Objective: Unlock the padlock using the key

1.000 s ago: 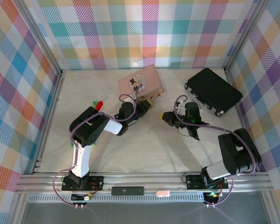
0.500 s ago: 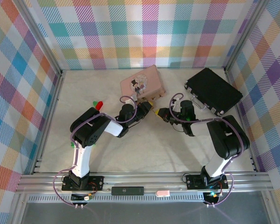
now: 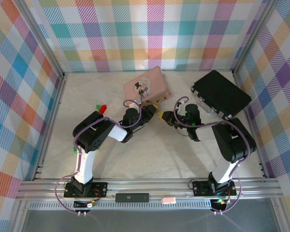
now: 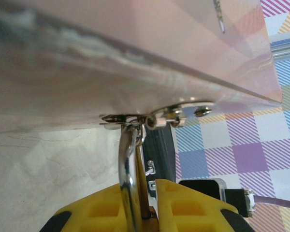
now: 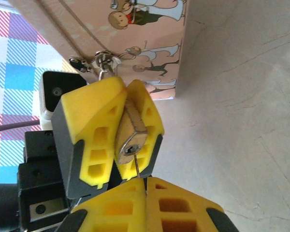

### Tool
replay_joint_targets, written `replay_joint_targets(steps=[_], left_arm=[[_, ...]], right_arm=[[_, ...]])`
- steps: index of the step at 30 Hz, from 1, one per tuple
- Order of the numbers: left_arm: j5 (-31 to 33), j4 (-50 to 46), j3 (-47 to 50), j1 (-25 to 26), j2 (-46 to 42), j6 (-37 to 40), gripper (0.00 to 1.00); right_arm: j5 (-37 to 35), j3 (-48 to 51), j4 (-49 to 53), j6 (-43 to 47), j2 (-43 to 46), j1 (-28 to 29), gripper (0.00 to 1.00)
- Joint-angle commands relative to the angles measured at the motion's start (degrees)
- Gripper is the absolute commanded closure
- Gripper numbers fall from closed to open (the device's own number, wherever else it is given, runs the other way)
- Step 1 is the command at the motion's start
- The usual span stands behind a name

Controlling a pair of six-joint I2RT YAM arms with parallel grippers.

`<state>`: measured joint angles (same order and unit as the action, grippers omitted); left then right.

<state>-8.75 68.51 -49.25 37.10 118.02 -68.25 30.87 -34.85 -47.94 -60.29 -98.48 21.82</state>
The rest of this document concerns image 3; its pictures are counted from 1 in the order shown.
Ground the pink tin box with figures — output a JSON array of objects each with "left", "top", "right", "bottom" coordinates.
[{"left": 123, "top": 67, "right": 173, "bottom": 107}]

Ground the black hard case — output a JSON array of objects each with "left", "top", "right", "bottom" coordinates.
[{"left": 190, "top": 70, "right": 252, "bottom": 121}]

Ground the black rectangular bar device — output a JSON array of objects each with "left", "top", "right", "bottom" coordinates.
[{"left": 115, "top": 192, "right": 150, "bottom": 203}]

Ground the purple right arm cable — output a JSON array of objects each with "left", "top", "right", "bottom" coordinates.
[{"left": 174, "top": 96, "right": 253, "bottom": 215}]

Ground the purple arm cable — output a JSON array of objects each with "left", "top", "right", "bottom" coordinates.
[
  {"left": 174, "top": 96, "right": 253, "bottom": 215},
  {"left": 55, "top": 98, "right": 143, "bottom": 215}
]

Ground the aluminium side floor rail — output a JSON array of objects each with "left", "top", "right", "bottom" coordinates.
[
  {"left": 31, "top": 72, "right": 68, "bottom": 181},
  {"left": 231, "top": 69, "right": 268, "bottom": 179}
]

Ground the aluminium mounting rail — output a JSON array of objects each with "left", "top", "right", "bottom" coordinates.
[{"left": 15, "top": 178, "right": 281, "bottom": 202}]

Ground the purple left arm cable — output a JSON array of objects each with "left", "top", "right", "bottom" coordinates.
[{"left": 55, "top": 98, "right": 143, "bottom": 215}]

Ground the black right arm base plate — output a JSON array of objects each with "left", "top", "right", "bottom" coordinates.
[{"left": 192, "top": 180, "right": 237, "bottom": 197}]

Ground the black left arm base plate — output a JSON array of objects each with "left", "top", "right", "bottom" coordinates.
[{"left": 63, "top": 182, "right": 109, "bottom": 199}]

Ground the perforated metal cable tray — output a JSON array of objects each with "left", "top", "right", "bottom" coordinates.
[{"left": 28, "top": 201, "right": 235, "bottom": 211}]

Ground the yellow power connector with wires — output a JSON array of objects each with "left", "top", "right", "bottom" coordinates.
[
  {"left": 211, "top": 198, "right": 230, "bottom": 210},
  {"left": 73, "top": 199, "right": 99, "bottom": 209}
]

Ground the aluminium frame post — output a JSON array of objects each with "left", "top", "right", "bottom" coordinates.
[
  {"left": 232, "top": 0, "right": 281, "bottom": 73},
  {"left": 18, "top": 0, "right": 66, "bottom": 77}
]

